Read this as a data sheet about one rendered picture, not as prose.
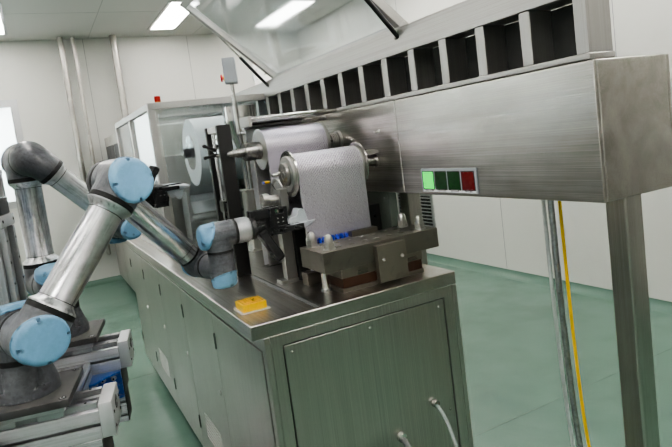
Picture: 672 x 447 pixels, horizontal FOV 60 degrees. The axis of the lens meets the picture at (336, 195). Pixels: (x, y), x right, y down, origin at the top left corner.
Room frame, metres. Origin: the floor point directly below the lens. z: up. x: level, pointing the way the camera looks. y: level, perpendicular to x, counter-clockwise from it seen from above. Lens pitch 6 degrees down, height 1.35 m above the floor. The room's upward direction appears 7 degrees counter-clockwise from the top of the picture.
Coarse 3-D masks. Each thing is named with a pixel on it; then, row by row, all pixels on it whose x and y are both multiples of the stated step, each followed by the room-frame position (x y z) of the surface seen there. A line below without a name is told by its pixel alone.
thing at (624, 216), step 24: (408, 216) 2.15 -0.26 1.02; (624, 216) 1.34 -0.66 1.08; (624, 240) 1.35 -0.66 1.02; (624, 264) 1.35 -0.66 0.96; (624, 288) 1.36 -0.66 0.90; (624, 312) 1.36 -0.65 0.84; (648, 312) 1.36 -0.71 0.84; (624, 336) 1.37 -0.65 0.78; (648, 336) 1.36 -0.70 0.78; (624, 360) 1.37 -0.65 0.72; (648, 360) 1.35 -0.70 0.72; (624, 384) 1.38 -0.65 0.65; (648, 384) 1.35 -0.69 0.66; (624, 408) 1.38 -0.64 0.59; (648, 408) 1.35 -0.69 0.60; (624, 432) 1.39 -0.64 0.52; (648, 432) 1.35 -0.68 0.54
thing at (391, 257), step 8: (400, 240) 1.71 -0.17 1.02; (376, 248) 1.67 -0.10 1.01; (384, 248) 1.68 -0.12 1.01; (392, 248) 1.69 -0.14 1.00; (400, 248) 1.70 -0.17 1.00; (376, 256) 1.67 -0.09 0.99; (384, 256) 1.68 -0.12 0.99; (392, 256) 1.69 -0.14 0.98; (400, 256) 1.70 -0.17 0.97; (376, 264) 1.68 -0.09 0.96; (384, 264) 1.68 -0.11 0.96; (392, 264) 1.69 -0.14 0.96; (400, 264) 1.70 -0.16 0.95; (384, 272) 1.67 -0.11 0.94; (392, 272) 1.69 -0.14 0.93; (400, 272) 1.70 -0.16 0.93; (408, 272) 1.71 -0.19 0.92; (384, 280) 1.67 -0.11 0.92
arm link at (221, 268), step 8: (208, 256) 1.67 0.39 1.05; (216, 256) 1.65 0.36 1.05; (224, 256) 1.65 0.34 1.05; (232, 256) 1.67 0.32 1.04; (200, 264) 1.71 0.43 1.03; (208, 264) 1.68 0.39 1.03; (216, 264) 1.65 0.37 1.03; (224, 264) 1.65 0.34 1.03; (232, 264) 1.67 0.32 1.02; (200, 272) 1.71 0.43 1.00; (208, 272) 1.67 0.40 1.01; (216, 272) 1.65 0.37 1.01; (224, 272) 1.65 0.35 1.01; (232, 272) 1.66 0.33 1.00; (216, 280) 1.65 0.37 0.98; (224, 280) 1.65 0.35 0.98; (232, 280) 1.66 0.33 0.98; (216, 288) 1.66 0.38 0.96; (224, 288) 1.66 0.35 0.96
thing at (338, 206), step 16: (304, 192) 1.81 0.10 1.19; (320, 192) 1.84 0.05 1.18; (336, 192) 1.86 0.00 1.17; (352, 192) 1.89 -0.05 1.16; (304, 208) 1.81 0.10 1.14; (320, 208) 1.83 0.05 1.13; (336, 208) 1.86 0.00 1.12; (352, 208) 1.88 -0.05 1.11; (368, 208) 1.91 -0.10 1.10; (320, 224) 1.83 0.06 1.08; (336, 224) 1.86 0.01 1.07; (352, 224) 1.88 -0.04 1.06; (368, 224) 1.91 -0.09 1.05
